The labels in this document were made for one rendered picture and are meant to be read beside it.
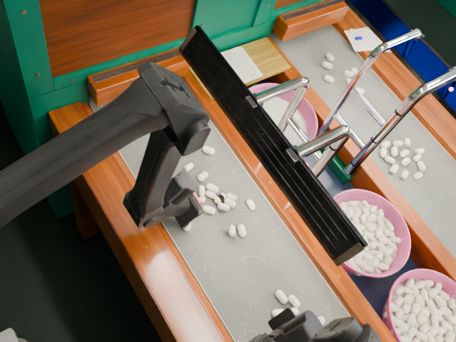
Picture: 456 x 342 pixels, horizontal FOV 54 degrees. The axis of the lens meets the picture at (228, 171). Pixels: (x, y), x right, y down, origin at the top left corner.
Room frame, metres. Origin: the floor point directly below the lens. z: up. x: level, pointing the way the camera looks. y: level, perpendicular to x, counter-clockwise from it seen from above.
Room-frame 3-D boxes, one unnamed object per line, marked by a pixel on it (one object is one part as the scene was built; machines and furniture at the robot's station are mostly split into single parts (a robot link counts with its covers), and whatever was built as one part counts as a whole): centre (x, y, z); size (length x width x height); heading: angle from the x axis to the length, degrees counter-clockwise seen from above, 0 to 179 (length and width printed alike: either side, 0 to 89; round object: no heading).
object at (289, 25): (1.38, -0.06, 0.83); 0.30 x 0.06 x 0.07; 144
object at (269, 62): (1.07, 0.10, 0.77); 0.33 x 0.15 x 0.01; 144
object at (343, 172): (1.00, -0.33, 0.90); 0.20 x 0.19 x 0.45; 54
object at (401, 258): (0.69, -0.43, 0.72); 0.27 x 0.27 x 0.10
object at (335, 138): (0.68, -0.10, 0.90); 0.20 x 0.19 x 0.45; 54
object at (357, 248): (0.62, -0.05, 1.08); 0.62 x 0.08 x 0.07; 54
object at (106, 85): (0.83, 0.34, 0.83); 0.30 x 0.06 x 0.07; 144
